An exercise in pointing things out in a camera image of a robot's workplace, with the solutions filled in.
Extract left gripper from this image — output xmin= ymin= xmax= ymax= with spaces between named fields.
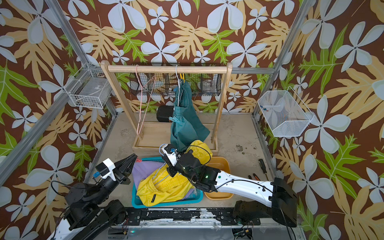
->
xmin=93 ymin=153 xmax=135 ymax=205

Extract purple shorts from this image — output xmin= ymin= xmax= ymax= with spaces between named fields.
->
xmin=132 ymin=161 xmax=164 ymax=189

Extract yellow shorts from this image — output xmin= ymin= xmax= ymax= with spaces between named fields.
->
xmin=136 ymin=139 xmax=214 ymax=207

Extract pink wire hanger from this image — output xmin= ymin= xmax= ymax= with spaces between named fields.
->
xmin=135 ymin=65 xmax=156 ymax=136

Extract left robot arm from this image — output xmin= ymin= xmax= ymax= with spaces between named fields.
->
xmin=48 ymin=154 xmax=138 ymax=240

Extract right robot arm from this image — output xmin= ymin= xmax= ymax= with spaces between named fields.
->
xmin=161 ymin=145 xmax=298 ymax=228

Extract green shorts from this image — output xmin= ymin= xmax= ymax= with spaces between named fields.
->
xmin=170 ymin=80 xmax=210 ymax=151

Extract blue clothespin on green shorts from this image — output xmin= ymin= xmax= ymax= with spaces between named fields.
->
xmin=169 ymin=117 xmax=181 ymax=124

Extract teal plastic basket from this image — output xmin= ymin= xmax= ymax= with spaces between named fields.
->
xmin=132 ymin=157 xmax=203 ymax=209

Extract wooden clothes rack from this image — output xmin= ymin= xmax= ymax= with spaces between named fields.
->
xmin=101 ymin=61 xmax=233 ymax=156

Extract yellow plastic tray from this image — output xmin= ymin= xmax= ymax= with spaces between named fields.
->
xmin=204 ymin=157 xmax=234 ymax=201

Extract black tool case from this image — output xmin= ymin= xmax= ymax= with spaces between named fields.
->
xmin=156 ymin=105 xmax=174 ymax=123

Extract black mesh basket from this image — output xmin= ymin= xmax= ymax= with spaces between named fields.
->
xmin=127 ymin=73 xmax=222 ymax=97

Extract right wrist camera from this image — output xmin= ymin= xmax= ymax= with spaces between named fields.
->
xmin=165 ymin=144 xmax=178 ymax=167

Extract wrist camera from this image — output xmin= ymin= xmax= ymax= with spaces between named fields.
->
xmin=165 ymin=144 xmax=178 ymax=167
xmin=93 ymin=158 xmax=116 ymax=181

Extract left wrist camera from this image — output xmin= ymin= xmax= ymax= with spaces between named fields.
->
xmin=93 ymin=158 xmax=116 ymax=181

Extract black mounting rail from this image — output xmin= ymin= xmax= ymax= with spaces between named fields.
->
xmin=112 ymin=208 xmax=261 ymax=227

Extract red handled pliers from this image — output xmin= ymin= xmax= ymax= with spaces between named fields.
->
xmin=248 ymin=173 xmax=260 ymax=181

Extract white wire basket left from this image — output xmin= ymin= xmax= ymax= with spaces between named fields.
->
xmin=67 ymin=64 xmax=112 ymax=109

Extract white wire basket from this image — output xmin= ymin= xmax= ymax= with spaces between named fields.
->
xmin=258 ymin=87 xmax=315 ymax=138
xmin=67 ymin=64 xmax=112 ymax=109

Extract black handled screwdriver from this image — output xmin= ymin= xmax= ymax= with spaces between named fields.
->
xmin=258 ymin=159 xmax=270 ymax=181

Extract white wire hanger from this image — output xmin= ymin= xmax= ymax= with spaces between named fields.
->
xmin=175 ymin=65 xmax=182 ymax=107

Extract white wire basket right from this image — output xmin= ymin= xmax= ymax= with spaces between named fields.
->
xmin=258 ymin=87 xmax=315 ymax=138

